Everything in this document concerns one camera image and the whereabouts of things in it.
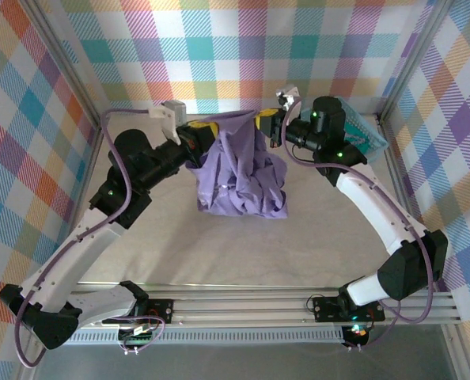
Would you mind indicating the purple t-shirt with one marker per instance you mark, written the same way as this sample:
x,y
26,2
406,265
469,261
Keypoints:
x,y
239,174

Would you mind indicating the light blue plastic basket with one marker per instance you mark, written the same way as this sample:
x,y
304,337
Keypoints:
x,y
363,126

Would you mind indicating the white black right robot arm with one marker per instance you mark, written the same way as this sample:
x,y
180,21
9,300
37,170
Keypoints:
x,y
373,210

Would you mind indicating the aluminium left side rail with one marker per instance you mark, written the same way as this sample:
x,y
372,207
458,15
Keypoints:
x,y
94,158

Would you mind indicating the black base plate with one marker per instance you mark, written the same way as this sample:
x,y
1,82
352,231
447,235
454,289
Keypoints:
x,y
161,310
326,308

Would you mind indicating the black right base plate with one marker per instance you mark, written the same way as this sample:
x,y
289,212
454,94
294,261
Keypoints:
x,y
326,308

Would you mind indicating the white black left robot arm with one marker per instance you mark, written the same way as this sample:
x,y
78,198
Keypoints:
x,y
76,245

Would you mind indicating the aluminium right frame post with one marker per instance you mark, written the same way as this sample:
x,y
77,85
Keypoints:
x,y
413,59

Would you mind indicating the right controller board with lights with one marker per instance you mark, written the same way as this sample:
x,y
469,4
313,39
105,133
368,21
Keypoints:
x,y
357,332

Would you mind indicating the aluminium right side rail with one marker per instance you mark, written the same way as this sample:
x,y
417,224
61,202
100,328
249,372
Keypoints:
x,y
401,186

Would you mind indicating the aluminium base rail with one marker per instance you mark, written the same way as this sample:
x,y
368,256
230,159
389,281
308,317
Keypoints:
x,y
239,308

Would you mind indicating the aluminium left frame post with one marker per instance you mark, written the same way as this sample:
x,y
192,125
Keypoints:
x,y
67,67

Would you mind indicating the aluminium frame post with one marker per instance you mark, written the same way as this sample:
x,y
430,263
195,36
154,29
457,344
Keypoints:
x,y
413,59
67,67

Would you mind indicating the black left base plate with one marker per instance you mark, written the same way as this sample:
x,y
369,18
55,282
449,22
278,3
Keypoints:
x,y
161,310

